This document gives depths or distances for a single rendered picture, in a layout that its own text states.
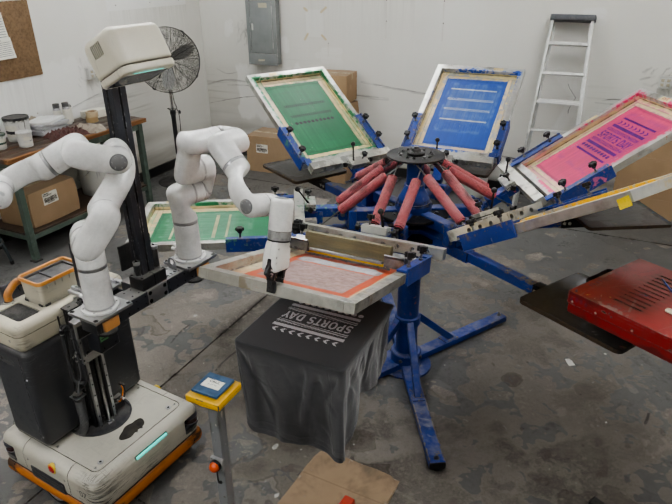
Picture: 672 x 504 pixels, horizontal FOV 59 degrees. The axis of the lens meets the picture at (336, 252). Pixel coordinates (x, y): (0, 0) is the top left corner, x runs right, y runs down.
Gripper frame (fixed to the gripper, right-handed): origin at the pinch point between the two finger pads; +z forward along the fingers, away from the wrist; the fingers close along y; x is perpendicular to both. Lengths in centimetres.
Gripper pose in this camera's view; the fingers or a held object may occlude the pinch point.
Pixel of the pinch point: (275, 285)
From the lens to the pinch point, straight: 194.4
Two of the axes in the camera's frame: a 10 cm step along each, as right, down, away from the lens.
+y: -4.2, 1.5, -9.0
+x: 9.0, 1.8, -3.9
